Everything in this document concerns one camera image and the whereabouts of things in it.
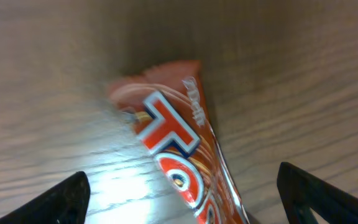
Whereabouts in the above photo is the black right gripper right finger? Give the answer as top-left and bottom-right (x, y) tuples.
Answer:
(277, 162), (358, 224)

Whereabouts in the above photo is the red brown candy bar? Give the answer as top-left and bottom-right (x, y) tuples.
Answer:
(109, 60), (249, 223)

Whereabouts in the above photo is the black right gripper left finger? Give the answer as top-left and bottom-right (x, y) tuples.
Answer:
(0, 171), (91, 224)

